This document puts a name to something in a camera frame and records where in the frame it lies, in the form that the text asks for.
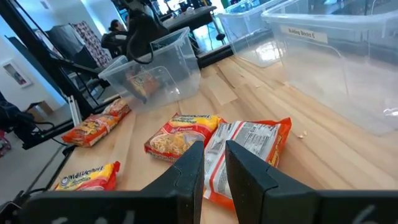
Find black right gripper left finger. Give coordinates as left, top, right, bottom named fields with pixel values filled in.
left=141, top=140, right=205, bottom=224

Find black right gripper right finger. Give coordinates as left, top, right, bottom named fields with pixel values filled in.
left=225, top=139, right=320, bottom=224

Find orange Saucy Noods pack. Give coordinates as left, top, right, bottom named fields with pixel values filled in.
left=61, top=112, right=121, bottom=147
left=203, top=117, right=293, bottom=213

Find yellow red Maruchan ramen pack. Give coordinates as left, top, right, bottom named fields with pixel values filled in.
left=144, top=112, right=226, bottom=164
left=102, top=98, right=132, bottom=121
left=54, top=161, right=121, bottom=192

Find long clear plastic bin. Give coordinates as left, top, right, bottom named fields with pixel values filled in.
left=98, top=26, right=201, bottom=113

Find clear plastic bin with label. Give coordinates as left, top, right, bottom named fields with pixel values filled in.
left=261, top=0, right=398, bottom=136

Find small clear plastic bin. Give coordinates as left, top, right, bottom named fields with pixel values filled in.
left=216, top=0, right=290, bottom=68

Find person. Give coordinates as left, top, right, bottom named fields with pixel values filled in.
left=99, top=19, right=130, bottom=58

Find cardboard box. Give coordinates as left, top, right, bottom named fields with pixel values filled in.
left=26, top=100, right=53, bottom=122

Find dark background table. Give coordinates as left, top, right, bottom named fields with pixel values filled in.
left=161, top=6, right=218, bottom=32

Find patterned fabric panel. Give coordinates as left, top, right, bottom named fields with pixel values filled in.
left=73, top=21, right=113, bottom=68

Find black standing panel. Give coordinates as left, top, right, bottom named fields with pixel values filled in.
left=46, top=24, right=99, bottom=69

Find white framed wall cabinet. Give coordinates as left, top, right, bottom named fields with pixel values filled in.
left=1, top=58, right=32, bottom=88

